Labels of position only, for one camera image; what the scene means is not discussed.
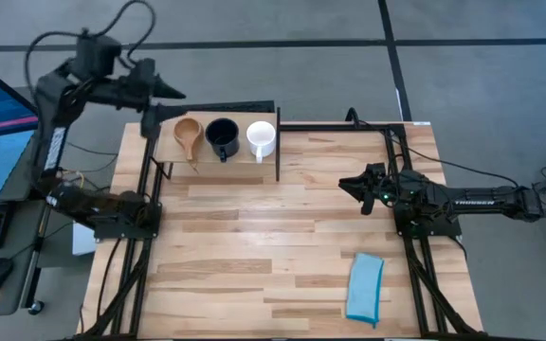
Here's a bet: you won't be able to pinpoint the light blue folded cloth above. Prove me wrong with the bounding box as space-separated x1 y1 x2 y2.
345 252 386 329

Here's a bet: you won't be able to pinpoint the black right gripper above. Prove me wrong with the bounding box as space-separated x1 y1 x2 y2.
337 162 403 216

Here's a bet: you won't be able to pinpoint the white ceramic mug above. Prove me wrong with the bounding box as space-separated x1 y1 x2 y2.
246 120 278 165

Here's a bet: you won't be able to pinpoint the grey side desk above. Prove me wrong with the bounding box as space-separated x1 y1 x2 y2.
0 198 51 317

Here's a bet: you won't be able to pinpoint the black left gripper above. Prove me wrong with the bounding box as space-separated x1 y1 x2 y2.
120 59 191 139

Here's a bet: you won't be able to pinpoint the yellow cable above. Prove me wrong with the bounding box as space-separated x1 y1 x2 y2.
62 170 86 189

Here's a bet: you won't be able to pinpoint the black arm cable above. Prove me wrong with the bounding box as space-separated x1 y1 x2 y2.
24 0 156 96
345 107 521 188

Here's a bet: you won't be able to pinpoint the black ceramic mug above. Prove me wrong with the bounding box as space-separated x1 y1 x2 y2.
205 117 241 164

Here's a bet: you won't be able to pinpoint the white box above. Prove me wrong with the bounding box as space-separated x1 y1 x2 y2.
71 221 98 257

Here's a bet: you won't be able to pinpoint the wooden cup with handle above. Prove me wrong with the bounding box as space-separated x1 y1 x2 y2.
173 117 206 163

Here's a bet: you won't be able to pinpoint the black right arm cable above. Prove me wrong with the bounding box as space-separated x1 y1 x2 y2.
345 107 521 188

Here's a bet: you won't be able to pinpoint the wood shelf with black frame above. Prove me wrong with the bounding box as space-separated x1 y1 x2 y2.
152 99 284 185

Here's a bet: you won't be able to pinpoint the black aluminium rig frame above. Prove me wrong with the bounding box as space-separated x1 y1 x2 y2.
78 120 482 340

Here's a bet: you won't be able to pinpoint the thin black desk cable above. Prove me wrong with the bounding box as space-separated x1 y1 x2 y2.
65 140 120 174

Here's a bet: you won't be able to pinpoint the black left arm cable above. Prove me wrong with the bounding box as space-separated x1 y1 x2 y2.
24 0 156 96

